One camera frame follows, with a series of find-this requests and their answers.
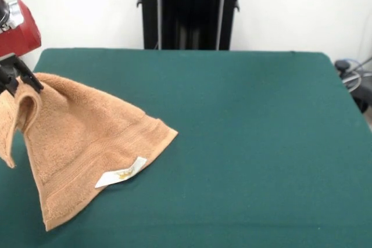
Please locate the dark green table cloth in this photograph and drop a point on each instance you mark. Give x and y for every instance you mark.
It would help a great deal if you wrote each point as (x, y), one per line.
(247, 143)

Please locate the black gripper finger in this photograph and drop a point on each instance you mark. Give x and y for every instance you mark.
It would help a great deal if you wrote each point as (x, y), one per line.
(27, 76)
(8, 84)

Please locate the tan terry towel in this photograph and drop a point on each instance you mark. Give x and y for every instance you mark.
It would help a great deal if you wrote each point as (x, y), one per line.
(87, 132)

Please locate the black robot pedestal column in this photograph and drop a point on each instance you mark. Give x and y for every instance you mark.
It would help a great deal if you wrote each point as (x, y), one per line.
(189, 12)

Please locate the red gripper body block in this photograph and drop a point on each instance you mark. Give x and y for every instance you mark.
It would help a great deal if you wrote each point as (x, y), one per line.
(20, 39)

